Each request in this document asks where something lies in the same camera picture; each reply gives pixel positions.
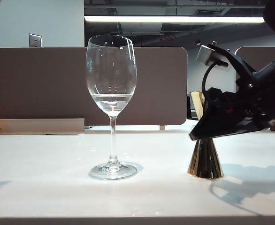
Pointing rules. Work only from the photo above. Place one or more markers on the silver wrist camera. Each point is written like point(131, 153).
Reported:
point(205, 55)

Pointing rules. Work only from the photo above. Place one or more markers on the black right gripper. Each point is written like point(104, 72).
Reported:
point(269, 98)

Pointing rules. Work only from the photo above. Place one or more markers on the gold metal jigger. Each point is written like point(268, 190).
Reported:
point(205, 161)

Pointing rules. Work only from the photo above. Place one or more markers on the clear wine glass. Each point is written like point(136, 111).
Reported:
point(113, 131)

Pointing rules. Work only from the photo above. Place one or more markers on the metal wall switch plate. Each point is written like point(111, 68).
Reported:
point(35, 40)

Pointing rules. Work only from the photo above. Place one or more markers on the long ceiling light strip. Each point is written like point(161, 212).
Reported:
point(175, 19)

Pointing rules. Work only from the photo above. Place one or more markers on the narrow brown desk partition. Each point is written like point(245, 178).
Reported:
point(264, 56)

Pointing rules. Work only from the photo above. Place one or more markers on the beige partition foot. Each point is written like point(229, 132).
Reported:
point(162, 127)

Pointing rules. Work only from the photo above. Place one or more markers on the small ceiling spotlight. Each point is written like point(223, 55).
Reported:
point(198, 42)

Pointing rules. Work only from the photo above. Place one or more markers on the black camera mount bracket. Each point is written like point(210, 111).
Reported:
point(236, 61)

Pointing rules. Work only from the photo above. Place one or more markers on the black office chair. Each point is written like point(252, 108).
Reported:
point(188, 107)

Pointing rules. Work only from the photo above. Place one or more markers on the wide brown desk partition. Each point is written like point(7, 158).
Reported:
point(34, 82)

